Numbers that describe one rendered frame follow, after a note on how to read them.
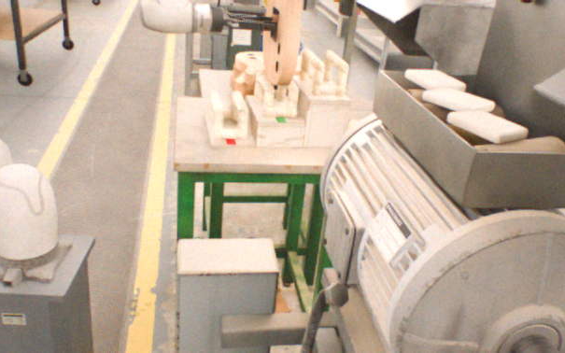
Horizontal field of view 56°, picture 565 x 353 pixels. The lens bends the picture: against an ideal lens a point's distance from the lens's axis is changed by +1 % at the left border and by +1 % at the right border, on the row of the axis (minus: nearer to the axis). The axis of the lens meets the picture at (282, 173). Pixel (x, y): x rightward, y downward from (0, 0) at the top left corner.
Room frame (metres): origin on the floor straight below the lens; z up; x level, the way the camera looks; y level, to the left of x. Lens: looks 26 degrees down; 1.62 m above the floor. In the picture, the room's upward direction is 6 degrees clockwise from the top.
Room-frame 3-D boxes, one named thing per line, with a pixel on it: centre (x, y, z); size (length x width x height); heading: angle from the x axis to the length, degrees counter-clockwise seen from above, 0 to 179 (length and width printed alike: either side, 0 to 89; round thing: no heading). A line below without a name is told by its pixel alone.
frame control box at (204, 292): (0.65, 0.03, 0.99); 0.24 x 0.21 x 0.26; 12
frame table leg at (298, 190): (2.10, -0.08, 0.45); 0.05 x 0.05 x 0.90; 12
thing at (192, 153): (1.78, 0.11, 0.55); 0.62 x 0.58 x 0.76; 12
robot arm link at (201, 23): (1.68, 0.30, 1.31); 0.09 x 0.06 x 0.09; 15
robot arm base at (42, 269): (1.16, 0.66, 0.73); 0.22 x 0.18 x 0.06; 4
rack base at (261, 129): (1.74, 0.05, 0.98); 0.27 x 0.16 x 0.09; 16
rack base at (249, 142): (1.71, 0.20, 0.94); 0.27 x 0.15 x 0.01; 16
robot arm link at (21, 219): (1.18, 0.67, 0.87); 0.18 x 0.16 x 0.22; 57
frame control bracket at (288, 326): (0.66, -0.02, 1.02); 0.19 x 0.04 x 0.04; 102
